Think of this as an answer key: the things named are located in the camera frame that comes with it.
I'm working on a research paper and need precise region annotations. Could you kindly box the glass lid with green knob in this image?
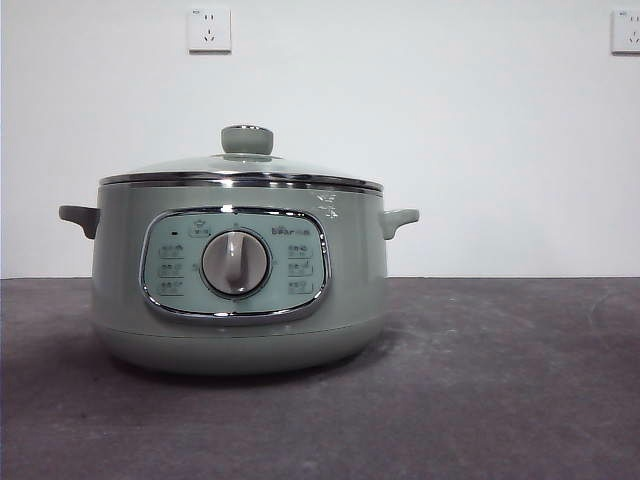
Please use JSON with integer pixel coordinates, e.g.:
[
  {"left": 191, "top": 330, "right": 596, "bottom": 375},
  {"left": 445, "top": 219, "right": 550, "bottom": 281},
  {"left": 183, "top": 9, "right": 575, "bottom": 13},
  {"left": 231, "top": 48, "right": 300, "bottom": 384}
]
[{"left": 98, "top": 124, "right": 386, "bottom": 195}]

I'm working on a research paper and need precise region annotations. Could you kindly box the pale green electric cooking pot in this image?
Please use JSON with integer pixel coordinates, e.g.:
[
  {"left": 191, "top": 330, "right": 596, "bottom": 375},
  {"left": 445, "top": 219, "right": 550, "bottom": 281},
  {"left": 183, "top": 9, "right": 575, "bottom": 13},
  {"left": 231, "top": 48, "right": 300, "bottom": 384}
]
[{"left": 58, "top": 177, "right": 421, "bottom": 377}]

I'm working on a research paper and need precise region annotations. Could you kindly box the white wall socket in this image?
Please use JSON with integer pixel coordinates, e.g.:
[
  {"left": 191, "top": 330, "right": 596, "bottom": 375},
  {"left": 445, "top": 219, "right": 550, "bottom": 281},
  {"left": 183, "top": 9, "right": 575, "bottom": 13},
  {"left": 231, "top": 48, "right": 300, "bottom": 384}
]
[
  {"left": 610, "top": 9, "right": 640, "bottom": 56},
  {"left": 187, "top": 6, "right": 233, "bottom": 55}
]

